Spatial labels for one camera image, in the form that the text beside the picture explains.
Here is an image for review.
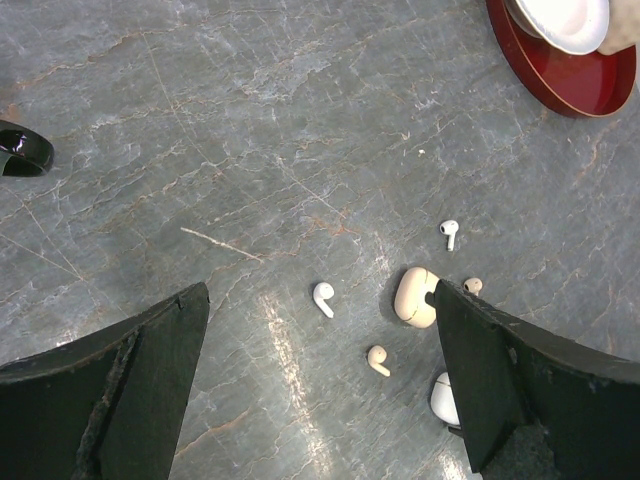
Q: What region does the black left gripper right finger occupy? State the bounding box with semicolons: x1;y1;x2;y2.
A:
435;280;639;479

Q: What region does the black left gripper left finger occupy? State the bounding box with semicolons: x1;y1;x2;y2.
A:
1;283;209;479

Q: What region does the white earbud charging case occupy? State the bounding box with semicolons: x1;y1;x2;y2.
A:
430;372;460;427

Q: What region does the white earbud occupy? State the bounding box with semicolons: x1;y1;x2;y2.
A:
313;282;335;319
440;219;459;251

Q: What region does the beige earbud charging case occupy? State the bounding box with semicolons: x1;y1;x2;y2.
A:
394;267;439;329

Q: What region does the beige earbud right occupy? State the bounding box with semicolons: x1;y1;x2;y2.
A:
463;277;483;296

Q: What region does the beige earbud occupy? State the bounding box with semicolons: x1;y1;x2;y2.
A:
463;277;483;296
367;345;391;377

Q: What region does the beige earbud front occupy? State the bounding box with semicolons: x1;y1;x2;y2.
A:
367;345;391;377

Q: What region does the dark green mug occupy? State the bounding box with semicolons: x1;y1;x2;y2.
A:
0;120;55;178

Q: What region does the red round tray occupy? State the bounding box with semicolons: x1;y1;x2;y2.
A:
486;1;639;118

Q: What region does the white plate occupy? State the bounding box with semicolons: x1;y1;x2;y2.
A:
503;0;610;55

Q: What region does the beige patterned cup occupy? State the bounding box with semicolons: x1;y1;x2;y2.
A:
597;0;640;55

